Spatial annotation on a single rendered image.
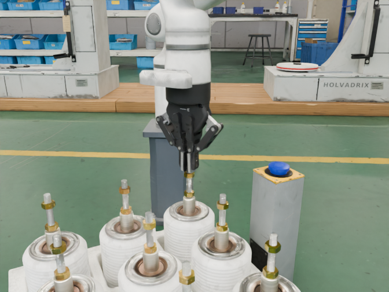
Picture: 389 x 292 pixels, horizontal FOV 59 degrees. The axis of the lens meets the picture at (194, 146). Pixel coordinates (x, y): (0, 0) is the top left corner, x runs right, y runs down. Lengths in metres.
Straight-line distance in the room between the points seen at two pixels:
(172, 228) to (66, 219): 0.61
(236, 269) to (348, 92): 2.20
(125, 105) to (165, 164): 1.53
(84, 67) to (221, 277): 2.30
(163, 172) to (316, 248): 0.48
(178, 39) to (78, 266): 0.38
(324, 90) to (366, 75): 0.29
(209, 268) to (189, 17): 0.37
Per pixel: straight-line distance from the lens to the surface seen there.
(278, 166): 0.67
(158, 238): 0.72
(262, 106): 2.44
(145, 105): 2.47
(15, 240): 1.15
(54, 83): 2.73
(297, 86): 2.53
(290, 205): 0.69
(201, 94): 0.55
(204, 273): 0.56
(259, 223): 0.72
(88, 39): 2.66
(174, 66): 0.55
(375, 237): 1.16
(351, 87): 2.64
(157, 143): 0.99
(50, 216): 0.58
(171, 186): 1.04
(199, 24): 0.54
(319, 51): 4.94
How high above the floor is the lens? 0.58
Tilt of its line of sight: 19 degrees down
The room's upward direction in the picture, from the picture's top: straight up
